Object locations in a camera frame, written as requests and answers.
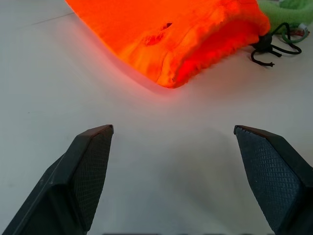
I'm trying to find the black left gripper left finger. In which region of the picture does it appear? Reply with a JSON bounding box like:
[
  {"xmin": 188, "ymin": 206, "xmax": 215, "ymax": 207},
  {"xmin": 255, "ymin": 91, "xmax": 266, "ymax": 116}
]
[{"xmin": 0, "ymin": 124, "xmax": 114, "ymax": 235}]

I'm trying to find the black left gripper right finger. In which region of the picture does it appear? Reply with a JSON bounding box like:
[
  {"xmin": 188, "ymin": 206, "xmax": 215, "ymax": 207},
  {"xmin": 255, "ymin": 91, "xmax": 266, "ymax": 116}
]
[{"xmin": 233, "ymin": 125, "xmax": 313, "ymax": 235}]

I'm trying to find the green plush item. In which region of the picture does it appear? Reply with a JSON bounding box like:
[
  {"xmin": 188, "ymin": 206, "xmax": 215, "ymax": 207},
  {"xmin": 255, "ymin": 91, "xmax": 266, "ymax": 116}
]
[{"xmin": 257, "ymin": 0, "xmax": 313, "ymax": 31}]

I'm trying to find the black drawstring cord with toggle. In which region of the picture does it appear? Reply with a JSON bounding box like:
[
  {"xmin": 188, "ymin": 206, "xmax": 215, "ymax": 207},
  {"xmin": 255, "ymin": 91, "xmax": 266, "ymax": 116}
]
[{"xmin": 250, "ymin": 22, "xmax": 302, "ymax": 67}]

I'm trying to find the green cord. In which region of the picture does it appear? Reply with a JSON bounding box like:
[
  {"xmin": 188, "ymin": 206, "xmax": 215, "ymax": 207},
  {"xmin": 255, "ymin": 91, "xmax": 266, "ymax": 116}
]
[{"xmin": 281, "ymin": 24, "xmax": 309, "ymax": 45}]

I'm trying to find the orange drawstring bag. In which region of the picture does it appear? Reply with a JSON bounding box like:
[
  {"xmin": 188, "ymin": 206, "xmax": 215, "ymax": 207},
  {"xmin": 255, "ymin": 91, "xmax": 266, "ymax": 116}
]
[{"xmin": 64, "ymin": 0, "xmax": 271, "ymax": 89}]

